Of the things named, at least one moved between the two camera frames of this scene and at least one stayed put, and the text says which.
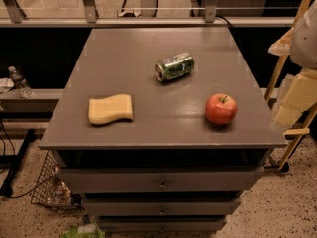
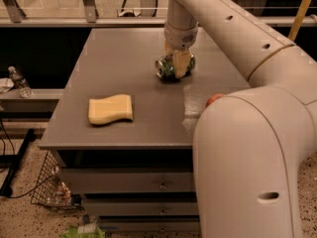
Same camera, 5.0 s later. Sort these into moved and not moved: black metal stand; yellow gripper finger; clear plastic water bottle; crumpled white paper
Moved: yellow gripper finger
Not moved: crumpled white paper; black metal stand; clear plastic water bottle
